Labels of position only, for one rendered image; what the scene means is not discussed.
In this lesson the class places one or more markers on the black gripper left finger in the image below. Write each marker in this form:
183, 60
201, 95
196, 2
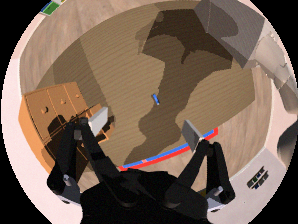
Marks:
62, 179

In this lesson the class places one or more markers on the brown wooden chest of drawers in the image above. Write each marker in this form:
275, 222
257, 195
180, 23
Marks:
33, 138

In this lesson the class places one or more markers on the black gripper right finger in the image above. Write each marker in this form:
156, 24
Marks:
218, 182

